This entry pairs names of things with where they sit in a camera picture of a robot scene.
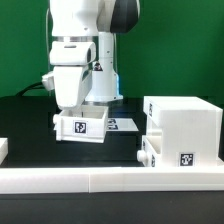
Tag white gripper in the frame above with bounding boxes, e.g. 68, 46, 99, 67
50, 41, 96, 110

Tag white drawer box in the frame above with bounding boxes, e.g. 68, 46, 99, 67
137, 135, 161, 167
53, 105, 108, 143

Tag white drawer cabinet frame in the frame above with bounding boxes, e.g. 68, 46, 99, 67
143, 96, 223, 168

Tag white front drawer box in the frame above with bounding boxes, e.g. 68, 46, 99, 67
137, 135, 161, 167

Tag white left barrier wall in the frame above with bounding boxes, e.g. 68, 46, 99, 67
0, 138, 8, 165

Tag white front barrier wall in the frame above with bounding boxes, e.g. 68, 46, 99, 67
0, 166, 224, 194

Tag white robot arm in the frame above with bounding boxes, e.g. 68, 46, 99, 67
49, 0, 140, 110

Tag black base cable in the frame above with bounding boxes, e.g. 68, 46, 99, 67
15, 81, 51, 97

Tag marker tag sheet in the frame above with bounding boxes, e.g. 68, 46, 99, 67
107, 118, 138, 132

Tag white barrier wall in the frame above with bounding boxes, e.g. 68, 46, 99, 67
0, 166, 224, 194
0, 138, 8, 165

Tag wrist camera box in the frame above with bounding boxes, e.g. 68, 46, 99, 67
42, 72, 55, 91

